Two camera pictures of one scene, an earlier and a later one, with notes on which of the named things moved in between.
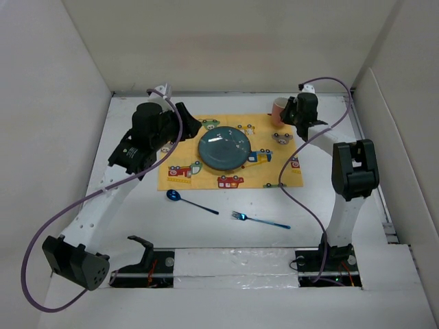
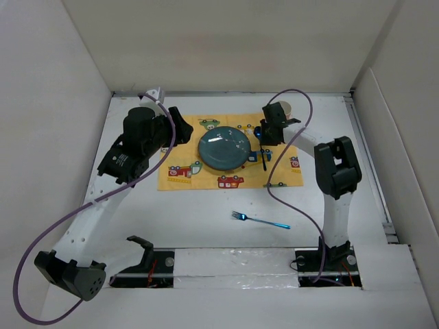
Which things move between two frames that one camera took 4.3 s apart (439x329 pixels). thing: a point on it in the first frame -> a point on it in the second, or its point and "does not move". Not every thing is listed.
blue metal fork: x=236 y=215 does not move
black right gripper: x=291 y=102 -> x=265 y=140
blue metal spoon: x=174 y=195 -> x=257 y=131
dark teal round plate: x=224 y=148 does not move
